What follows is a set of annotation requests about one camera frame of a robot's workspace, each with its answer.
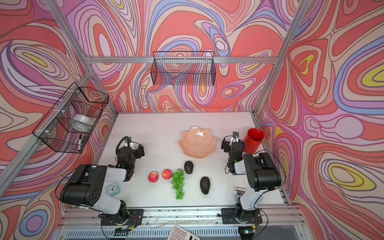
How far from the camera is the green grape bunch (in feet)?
2.62

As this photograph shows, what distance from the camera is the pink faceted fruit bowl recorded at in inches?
38.5

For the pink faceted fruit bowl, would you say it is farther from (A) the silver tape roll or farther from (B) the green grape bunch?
(A) the silver tape roll

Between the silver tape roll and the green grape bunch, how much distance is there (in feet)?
1.65

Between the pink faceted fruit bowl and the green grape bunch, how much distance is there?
0.50ft

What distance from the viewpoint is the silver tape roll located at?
2.32 ft
